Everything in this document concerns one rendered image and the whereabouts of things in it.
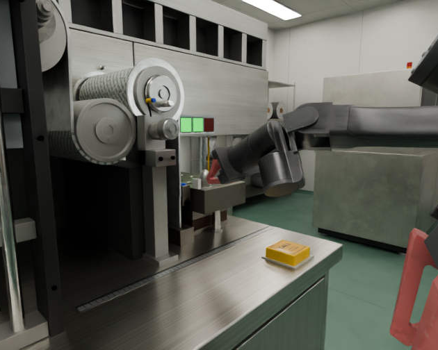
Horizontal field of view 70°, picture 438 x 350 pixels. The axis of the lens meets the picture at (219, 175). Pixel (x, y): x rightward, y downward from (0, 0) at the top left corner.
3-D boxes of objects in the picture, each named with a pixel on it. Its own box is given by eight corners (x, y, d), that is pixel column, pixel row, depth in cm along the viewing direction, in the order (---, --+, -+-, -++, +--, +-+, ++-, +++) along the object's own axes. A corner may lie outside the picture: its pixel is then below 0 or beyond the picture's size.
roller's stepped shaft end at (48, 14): (35, 16, 39) (33, -12, 38) (20, 26, 43) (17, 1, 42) (62, 22, 41) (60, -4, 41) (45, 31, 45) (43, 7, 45)
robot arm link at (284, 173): (320, 128, 58) (315, 103, 51) (338, 184, 53) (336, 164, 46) (258, 148, 62) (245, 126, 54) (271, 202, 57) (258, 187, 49)
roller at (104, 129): (78, 164, 56) (74, 96, 54) (30, 155, 73) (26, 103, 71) (137, 159, 64) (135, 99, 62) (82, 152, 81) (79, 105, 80)
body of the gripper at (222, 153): (254, 176, 66) (281, 160, 61) (222, 182, 58) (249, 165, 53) (241, 148, 67) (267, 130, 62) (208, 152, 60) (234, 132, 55)
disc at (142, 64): (126, 126, 62) (128, 49, 60) (124, 126, 62) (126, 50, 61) (183, 131, 73) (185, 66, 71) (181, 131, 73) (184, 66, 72)
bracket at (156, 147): (160, 269, 63) (156, 114, 58) (142, 259, 67) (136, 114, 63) (179, 260, 67) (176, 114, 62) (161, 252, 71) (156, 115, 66)
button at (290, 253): (293, 267, 63) (294, 256, 63) (265, 257, 68) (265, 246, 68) (309, 257, 68) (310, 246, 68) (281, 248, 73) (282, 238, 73)
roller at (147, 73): (135, 119, 63) (137, 60, 61) (79, 120, 80) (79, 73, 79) (180, 123, 71) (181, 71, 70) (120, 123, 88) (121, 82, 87)
